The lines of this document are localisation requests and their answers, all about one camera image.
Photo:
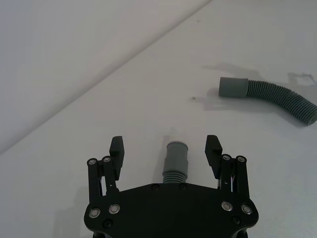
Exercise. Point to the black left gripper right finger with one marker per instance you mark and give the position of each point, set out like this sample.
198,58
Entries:
213,153

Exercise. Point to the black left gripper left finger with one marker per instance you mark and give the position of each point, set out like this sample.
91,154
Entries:
116,158

